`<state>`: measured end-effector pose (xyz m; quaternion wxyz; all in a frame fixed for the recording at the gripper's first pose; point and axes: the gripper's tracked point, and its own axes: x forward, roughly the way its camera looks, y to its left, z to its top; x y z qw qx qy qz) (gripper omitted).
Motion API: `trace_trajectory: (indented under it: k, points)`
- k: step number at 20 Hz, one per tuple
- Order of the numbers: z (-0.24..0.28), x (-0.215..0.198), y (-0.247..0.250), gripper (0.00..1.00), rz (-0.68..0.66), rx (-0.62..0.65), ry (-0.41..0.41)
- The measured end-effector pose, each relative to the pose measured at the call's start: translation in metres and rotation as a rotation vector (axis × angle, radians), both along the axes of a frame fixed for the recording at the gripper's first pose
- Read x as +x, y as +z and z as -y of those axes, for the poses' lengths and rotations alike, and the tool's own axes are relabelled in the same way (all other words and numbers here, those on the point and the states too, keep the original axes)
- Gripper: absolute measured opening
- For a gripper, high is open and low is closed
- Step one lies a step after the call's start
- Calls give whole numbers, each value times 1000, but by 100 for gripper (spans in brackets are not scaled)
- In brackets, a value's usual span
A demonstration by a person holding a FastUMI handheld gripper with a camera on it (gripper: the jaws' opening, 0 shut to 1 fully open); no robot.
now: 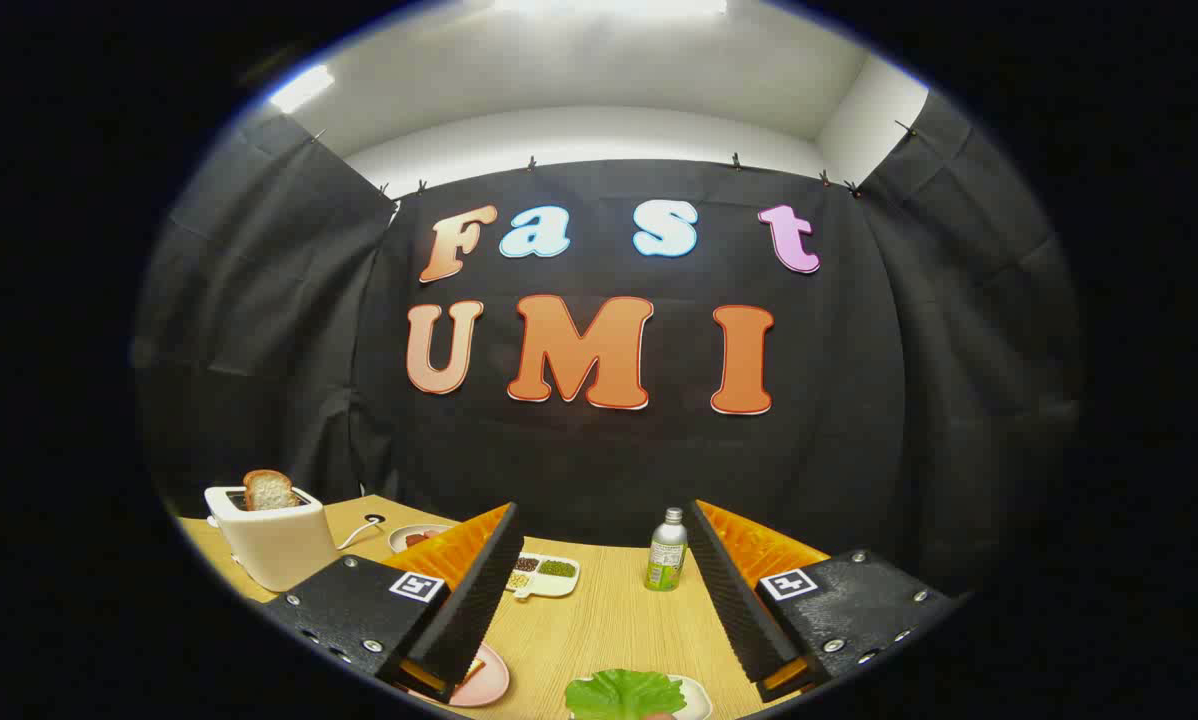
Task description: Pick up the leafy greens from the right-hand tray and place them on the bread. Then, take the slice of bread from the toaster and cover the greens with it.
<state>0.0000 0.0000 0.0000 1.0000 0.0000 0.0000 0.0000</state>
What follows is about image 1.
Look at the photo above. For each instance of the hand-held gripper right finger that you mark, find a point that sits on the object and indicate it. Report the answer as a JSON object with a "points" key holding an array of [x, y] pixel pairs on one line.
{"points": [[734, 600]]}

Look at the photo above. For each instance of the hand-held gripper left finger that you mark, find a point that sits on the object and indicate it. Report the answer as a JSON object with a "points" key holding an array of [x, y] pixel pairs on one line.
{"points": [[479, 600]]}

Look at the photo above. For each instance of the green lettuce leaf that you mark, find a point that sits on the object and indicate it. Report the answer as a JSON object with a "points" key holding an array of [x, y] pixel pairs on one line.
{"points": [[619, 695]]}

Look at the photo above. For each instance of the toasted bread slice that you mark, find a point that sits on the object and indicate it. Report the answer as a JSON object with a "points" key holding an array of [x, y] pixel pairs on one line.
{"points": [[267, 490]]}

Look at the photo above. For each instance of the green and silver bottle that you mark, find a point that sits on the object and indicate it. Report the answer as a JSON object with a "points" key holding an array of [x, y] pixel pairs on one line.
{"points": [[666, 560]]}

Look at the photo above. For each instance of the divided white dish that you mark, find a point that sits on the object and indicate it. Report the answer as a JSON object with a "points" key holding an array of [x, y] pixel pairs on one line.
{"points": [[559, 586]]}

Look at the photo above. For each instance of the pink plate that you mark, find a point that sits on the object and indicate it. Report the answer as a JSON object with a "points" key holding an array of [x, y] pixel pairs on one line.
{"points": [[489, 682]]}

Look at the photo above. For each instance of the pile of green beans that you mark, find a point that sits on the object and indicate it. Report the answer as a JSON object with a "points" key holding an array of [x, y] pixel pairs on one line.
{"points": [[557, 568]]}

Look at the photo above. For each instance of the brown meat piece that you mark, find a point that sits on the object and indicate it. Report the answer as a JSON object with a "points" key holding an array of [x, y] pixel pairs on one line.
{"points": [[421, 538]]}

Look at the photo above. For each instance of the round white plate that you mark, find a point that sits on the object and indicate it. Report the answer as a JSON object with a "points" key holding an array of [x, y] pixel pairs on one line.
{"points": [[399, 542]]}

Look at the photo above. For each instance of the oval white plate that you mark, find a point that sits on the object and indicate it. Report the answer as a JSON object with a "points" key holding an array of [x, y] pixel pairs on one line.
{"points": [[699, 700]]}

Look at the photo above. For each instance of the black backdrop cloth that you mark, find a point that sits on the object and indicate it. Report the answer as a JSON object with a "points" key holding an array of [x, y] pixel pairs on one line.
{"points": [[609, 470]]}

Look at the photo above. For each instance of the white toaster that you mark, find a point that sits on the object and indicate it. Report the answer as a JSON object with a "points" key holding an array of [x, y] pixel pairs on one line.
{"points": [[279, 545]]}

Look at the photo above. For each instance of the small ceiling light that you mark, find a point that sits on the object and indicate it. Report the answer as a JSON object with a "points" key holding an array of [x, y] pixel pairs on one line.
{"points": [[301, 88]]}

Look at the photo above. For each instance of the long ceiling light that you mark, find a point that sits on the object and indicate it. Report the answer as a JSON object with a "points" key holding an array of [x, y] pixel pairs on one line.
{"points": [[609, 5]]}

